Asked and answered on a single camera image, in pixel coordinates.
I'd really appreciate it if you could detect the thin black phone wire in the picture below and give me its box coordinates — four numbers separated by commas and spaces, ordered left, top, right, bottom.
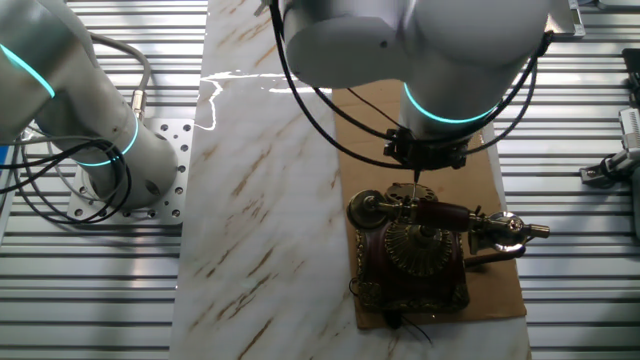
348, 277, 434, 346

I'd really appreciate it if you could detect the brown cardboard sheet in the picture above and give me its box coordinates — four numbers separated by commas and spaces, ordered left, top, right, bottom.
169, 0, 531, 360
331, 79, 528, 330

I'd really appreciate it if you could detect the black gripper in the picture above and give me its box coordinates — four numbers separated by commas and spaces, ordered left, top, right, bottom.
383, 127, 471, 172

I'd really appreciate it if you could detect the silver ribbed camera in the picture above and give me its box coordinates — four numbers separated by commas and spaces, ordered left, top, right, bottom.
618, 107, 640, 151

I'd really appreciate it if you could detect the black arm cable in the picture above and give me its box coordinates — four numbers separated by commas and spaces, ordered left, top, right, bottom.
268, 0, 555, 171

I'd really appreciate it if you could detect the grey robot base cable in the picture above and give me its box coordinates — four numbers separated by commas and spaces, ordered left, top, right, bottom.
87, 32, 153, 121

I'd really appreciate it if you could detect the brown phone handset cord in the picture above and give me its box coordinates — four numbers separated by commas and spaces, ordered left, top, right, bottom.
462, 242, 529, 269

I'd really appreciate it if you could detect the black base cable bundle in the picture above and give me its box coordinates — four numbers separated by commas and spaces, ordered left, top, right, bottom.
0, 127, 134, 225

